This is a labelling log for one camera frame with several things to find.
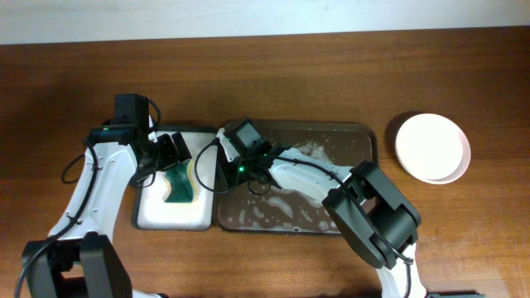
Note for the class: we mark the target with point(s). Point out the dark brown serving tray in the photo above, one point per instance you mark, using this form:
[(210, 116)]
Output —
[(265, 209)]

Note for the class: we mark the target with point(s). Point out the white plate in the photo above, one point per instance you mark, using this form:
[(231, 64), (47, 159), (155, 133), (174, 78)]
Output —
[(432, 149)]

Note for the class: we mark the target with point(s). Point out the green and yellow sponge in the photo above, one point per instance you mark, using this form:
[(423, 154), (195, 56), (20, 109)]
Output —
[(179, 183)]

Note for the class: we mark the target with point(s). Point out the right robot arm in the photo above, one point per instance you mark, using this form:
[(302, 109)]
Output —
[(374, 217)]

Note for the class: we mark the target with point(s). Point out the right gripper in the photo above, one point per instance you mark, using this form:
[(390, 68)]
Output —
[(225, 173)]

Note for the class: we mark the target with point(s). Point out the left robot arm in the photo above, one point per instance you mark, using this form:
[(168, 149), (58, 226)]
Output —
[(77, 259)]

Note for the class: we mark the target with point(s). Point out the black tray with soapy foam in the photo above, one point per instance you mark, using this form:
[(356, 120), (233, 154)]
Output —
[(150, 209)]

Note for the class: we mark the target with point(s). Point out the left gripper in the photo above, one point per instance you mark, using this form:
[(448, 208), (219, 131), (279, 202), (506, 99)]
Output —
[(172, 156)]

